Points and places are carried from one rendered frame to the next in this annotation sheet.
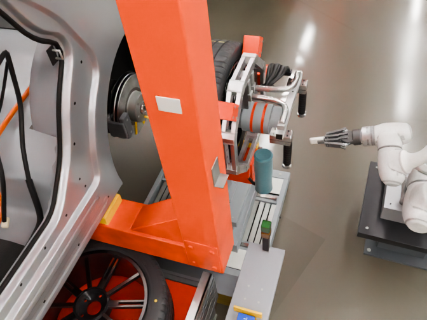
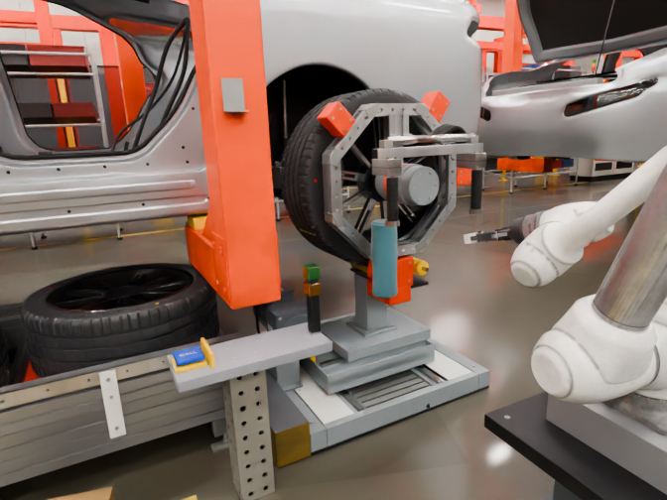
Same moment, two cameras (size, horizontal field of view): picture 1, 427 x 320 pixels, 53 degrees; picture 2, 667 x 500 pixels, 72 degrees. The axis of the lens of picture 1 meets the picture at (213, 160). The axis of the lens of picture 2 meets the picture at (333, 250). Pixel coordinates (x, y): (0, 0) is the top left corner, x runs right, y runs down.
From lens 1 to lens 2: 1.58 m
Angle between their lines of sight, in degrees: 46
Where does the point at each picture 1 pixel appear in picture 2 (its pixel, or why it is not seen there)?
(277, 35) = not seen: hidden behind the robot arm
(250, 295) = (236, 350)
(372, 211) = (542, 407)
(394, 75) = not seen: outside the picture
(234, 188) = (384, 328)
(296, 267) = (389, 463)
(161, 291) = (172, 302)
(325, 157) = not seen: hidden behind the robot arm
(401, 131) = (584, 205)
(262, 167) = (374, 235)
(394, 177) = (524, 254)
